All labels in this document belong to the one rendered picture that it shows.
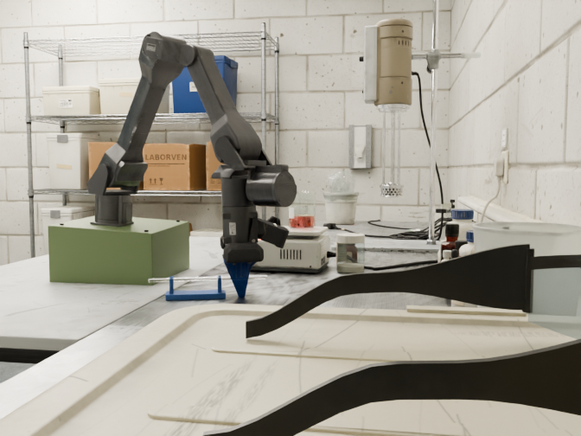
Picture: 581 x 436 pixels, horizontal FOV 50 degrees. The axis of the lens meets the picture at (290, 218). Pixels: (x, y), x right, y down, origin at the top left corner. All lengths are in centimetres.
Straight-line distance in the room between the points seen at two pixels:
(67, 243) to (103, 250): 7
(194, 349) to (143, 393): 5
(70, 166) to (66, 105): 35
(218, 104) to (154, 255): 32
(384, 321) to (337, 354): 6
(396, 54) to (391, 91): 10
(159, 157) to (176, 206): 46
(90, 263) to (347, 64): 281
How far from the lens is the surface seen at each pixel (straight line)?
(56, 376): 72
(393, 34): 174
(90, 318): 97
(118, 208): 128
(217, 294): 106
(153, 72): 117
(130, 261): 121
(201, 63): 110
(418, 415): 21
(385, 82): 173
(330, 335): 29
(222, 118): 105
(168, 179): 367
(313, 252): 129
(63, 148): 396
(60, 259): 128
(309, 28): 391
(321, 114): 382
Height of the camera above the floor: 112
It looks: 5 degrees down
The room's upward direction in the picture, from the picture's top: straight up
